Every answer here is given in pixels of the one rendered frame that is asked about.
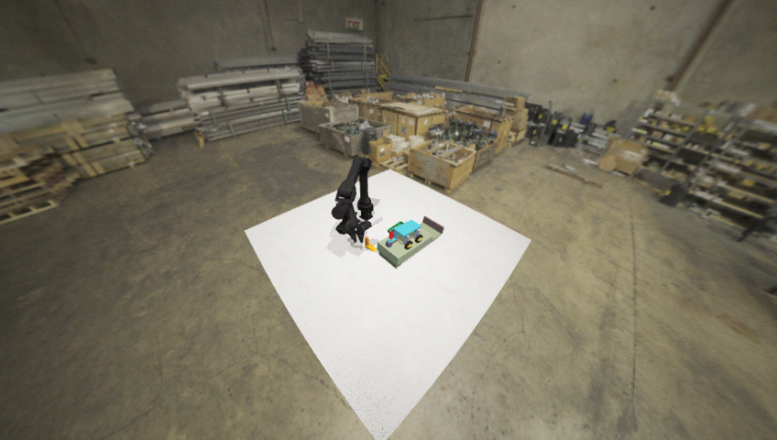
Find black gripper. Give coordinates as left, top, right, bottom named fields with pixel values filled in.
left=344, top=211, right=372, bottom=244

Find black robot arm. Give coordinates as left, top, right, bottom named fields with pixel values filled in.
left=332, top=157, right=374, bottom=235

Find yellow wheel chock with orange handle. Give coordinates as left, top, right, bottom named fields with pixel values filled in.
left=365, top=237, right=377, bottom=252

